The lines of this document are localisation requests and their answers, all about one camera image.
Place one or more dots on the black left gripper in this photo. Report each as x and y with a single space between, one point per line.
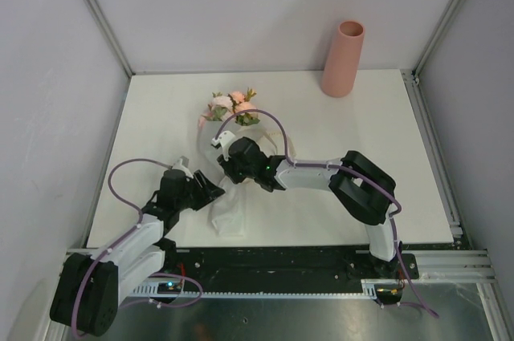
209 188

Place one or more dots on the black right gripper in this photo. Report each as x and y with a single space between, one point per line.
227 166

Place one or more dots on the white wrapping paper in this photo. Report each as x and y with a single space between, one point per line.
228 213

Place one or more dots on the cream printed ribbon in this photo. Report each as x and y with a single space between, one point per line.
287 146

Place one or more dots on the pink flower bouquet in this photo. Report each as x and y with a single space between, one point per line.
237 103

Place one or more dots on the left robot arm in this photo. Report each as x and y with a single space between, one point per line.
92 286

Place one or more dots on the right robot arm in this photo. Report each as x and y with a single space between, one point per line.
365 191

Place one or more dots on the pink tall vase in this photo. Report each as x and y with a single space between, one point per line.
341 66

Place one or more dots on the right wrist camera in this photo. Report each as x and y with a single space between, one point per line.
223 142

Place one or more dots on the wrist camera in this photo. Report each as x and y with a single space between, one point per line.
182 164
223 142

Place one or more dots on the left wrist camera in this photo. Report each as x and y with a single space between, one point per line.
182 164

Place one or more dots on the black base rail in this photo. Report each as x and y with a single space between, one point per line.
285 269

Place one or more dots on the left aluminium frame post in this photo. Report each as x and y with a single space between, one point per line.
109 36

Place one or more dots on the aluminium frame post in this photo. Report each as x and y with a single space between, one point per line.
442 26
109 36

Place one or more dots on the right aluminium frame post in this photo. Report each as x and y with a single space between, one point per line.
442 26

